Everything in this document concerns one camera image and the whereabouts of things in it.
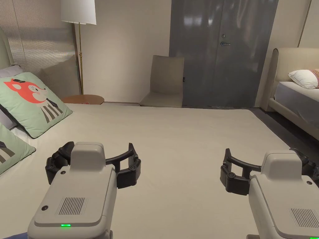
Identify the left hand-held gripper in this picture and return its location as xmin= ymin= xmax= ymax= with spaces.
xmin=27 ymin=141 xmax=142 ymax=239

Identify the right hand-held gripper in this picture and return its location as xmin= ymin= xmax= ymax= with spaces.
xmin=220 ymin=147 xmax=319 ymax=239

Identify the round wooden side table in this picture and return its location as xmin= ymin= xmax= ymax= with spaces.
xmin=61 ymin=94 xmax=105 ymax=105

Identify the bed with grey mattress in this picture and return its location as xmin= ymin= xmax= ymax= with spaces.
xmin=268 ymin=81 xmax=319 ymax=141

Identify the green cushion with fox print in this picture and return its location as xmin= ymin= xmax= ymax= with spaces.
xmin=0 ymin=122 xmax=36 ymax=176
xmin=0 ymin=72 xmax=73 ymax=139

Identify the bed with beige sheet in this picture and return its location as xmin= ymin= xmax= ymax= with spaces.
xmin=0 ymin=103 xmax=319 ymax=239

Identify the white pillow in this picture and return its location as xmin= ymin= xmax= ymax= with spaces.
xmin=288 ymin=69 xmax=319 ymax=90

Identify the cream padded headboard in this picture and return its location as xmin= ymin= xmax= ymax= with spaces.
xmin=261 ymin=47 xmax=319 ymax=112

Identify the beige chair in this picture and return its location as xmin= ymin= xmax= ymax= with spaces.
xmin=139 ymin=54 xmax=185 ymax=108

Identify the grey door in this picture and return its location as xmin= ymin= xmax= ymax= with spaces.
xmin=169 ymin=0 xmax=279 ymax=109

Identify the grey pillow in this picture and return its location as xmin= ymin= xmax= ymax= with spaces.
xmin=0 ymin=64 xmax=22 ymax=131

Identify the beige padded headboard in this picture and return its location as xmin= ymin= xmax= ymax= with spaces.
xmin=0 ymin=27 xmax=14 ymax=69

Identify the floor lamp with white shade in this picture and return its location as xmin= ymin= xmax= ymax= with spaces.
xmin=61 ymin=0 xmax=97 ymax=96

